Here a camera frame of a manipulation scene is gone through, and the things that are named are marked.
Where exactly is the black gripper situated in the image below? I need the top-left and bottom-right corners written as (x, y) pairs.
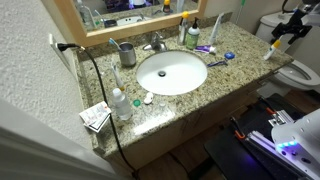
top-left (270, 9), bottom-right (313, 45)

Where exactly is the white bottle with yellow lid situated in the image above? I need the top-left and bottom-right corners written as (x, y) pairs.
top-left (263, 39), bottom-right (282, 61)

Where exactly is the aluminium rail robot base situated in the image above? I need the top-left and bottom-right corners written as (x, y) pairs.
top-left (246, 109), bottom-right (320, 180)

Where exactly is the clear spray bottle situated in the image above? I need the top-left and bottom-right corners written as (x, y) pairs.
top-left (208, 12), bottom-right (225, 46)

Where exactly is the green soap pump bottle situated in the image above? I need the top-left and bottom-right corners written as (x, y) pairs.
top-left (185, 17), bottom-right (201, 51)

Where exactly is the slim bottle with yellow cap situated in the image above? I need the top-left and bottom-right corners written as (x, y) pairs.
top-left (177, 10), bottom-right (190, 46)

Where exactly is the clear plastic bottle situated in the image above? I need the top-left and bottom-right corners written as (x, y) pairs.
top-left (111, 87), bottom-right (133, 121)

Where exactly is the white toilet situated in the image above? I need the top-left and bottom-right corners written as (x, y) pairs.
top-left (255, 12), bottom-right (320, 98)

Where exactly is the blue razor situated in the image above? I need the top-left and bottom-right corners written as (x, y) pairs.
top-left (206, 59), bottom-right (229, 68)

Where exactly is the black clamp with orange tips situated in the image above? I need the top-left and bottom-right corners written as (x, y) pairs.
top-left (229, 116), bottom-right (248, 141)
top-left (264, 106), bottom-right (278, 116)

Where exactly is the white oval sink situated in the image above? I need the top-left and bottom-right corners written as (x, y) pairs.
top-left (135, 49), bottom-right (209, 97)

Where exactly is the chrome faucet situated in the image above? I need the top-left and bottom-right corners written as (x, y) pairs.
top-left (142, 31), bottom-right (168, 53)

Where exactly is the black cart top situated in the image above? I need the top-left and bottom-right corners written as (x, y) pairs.
top-left (203, 93), bottom-right (320, 180)

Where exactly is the white contact lens case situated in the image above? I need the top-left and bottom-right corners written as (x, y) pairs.
top-left (143, 91), bottom-right (155, 106)

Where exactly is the wood framed mirror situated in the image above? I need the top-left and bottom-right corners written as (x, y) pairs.
top-left (54, 0), bottom-right (208, 48)

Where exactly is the metal cup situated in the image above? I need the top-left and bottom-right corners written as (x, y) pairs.
top-left (118, 41), bottom-right (138, 68)

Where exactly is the wooden vanity cabinet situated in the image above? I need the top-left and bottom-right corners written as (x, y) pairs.
top-left (99, 68), bottom-right (294, 174)

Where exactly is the toothbrush with blue head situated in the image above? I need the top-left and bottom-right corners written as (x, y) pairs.
top-left (108, 37), bottom-right (123, 52)

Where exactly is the white stick with yellow base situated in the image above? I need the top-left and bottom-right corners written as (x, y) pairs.
top-left (110, 61), bottom-right (127, 93)

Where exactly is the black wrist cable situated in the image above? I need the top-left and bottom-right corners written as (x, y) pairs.
top-left (281, 0), bottom-right (298, 15)

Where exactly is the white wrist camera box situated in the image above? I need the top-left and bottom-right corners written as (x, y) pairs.
top-left (299, 2), bottom-right (320, 27)

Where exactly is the mop with green handle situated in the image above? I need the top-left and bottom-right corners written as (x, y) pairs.
top-left (235, 0), bottom-right (248, 26)

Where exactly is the black power cable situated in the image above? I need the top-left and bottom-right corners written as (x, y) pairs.
top-left (56, 42), bottom-right (139, 179)

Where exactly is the white wall outlet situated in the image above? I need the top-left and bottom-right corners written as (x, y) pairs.
top-left (49, 33), bottom-right (73, 73)

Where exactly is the white door frame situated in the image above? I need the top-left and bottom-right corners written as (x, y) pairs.
top-left (0, 98), bottom-right (128, 180)

